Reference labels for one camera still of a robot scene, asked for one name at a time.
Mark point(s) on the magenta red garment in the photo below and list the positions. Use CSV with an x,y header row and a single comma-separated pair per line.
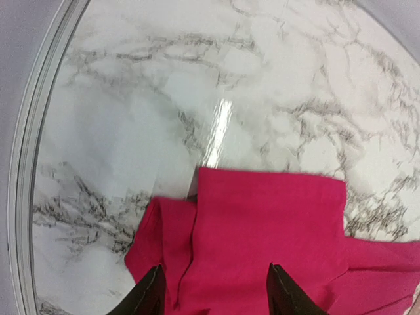
x,y
216,250

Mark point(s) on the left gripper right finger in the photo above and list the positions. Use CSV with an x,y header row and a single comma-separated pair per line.
x,y
285,297

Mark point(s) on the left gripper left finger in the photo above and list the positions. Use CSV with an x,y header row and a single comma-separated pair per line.
x,y
147,297

